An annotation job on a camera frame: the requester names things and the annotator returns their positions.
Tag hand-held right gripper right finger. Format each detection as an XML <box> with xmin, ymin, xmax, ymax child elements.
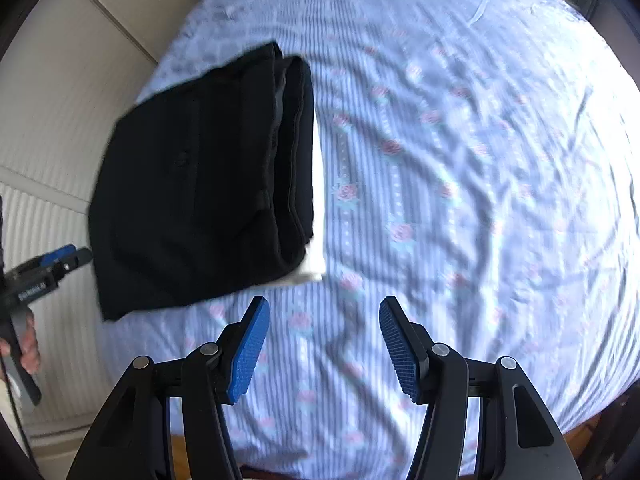
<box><xmin>378</xmin><ymin>296</ymin><xmax>586</xmax><ymax>480</ymax></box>

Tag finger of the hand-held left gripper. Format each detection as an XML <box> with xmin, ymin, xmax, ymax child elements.
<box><xmin>40</xmin><ymin>244</ymin><xmax>77</xmax><ymax>267</ymax></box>
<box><xmin>52</xmin><ymin>248</ymin><xmax>94</xmax><ymax>276</ymax></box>

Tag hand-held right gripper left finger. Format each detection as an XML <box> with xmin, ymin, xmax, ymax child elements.
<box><xmin>65</xmin><ymin>296</ymin><xmax>271</xmax><ymax>480</ymax></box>

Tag black pants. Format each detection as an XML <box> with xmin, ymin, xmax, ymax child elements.
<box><xmin>89</xmin><ymin>41</ymin><xmax>316</xmax><ymax>322</ymax></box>

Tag beige folded pants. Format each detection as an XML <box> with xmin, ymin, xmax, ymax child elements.
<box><xmin>292</xmin><ymin>107</ymin><xmax>327</xmax><ymax>286</ymax></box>

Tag person's left hand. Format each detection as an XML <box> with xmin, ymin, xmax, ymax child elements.
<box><xmin>0</xmin><ymin>310</ymin><xmax>42</xmax><ymax>376</ymax></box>

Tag cream wardrobe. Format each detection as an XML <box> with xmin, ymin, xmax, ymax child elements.
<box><xmin>0</xmin><ymin>0</ymin><xmax>231</xmax><ymax>441</ymax></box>

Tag floral striped bed sheet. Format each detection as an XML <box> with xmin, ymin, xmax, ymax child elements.
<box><xmin>97</xmin><ymin>0</ymin><xmax>636</xmax><ymax>480</ymax></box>

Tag black cable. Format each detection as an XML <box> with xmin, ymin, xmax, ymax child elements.
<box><xmin>2</xmin><ymin>370</ymin><xmax>41</xmax><ymax>476</ymax></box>

